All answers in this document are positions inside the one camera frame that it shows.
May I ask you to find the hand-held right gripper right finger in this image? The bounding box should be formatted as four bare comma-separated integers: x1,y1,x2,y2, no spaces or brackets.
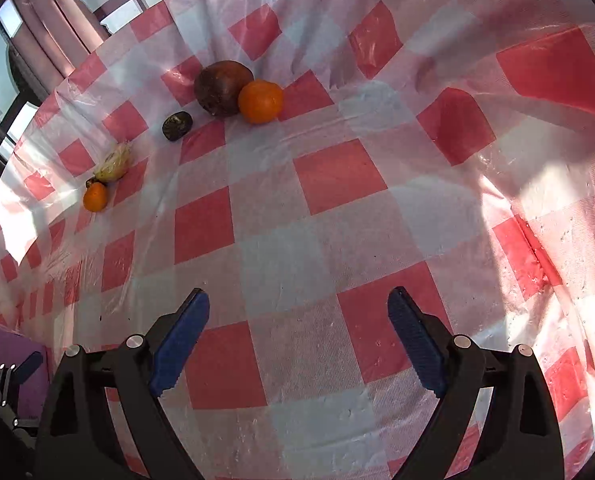
387,286,565,480

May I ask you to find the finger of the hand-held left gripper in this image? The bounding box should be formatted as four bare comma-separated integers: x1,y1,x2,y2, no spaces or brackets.
14,351,44,384

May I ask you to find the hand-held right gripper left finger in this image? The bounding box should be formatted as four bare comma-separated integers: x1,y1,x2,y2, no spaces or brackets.
34,287,213,480

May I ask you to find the purple mat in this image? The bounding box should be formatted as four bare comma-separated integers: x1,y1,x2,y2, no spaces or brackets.
0,316,53,423

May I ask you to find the red white checkered tablecloth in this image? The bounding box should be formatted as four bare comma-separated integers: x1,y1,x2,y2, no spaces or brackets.
0,0,595,480

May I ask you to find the small orange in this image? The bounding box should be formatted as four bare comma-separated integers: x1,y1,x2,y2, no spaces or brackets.
82,182,108,213

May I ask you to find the yellow banana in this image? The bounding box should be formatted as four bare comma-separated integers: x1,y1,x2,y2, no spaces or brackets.
86,142,134,187

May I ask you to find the large orange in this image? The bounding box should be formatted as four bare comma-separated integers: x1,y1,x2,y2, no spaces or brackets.
238,79,284,125

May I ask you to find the dark red pomegranate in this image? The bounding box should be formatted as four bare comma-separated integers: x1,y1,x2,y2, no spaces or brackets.
194,60,254,118

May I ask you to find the pink curtain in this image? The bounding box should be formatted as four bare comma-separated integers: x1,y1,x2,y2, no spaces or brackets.
8,0,112,92

